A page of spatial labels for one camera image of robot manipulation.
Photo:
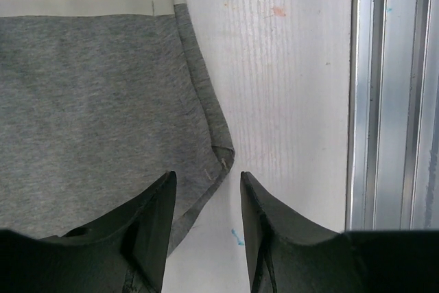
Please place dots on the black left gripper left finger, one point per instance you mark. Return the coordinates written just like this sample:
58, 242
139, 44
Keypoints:
125, 250

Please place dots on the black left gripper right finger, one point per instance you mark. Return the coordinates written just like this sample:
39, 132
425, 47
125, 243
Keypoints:
286, 252

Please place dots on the aluminium front rail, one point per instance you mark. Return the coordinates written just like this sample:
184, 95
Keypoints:
392, 171

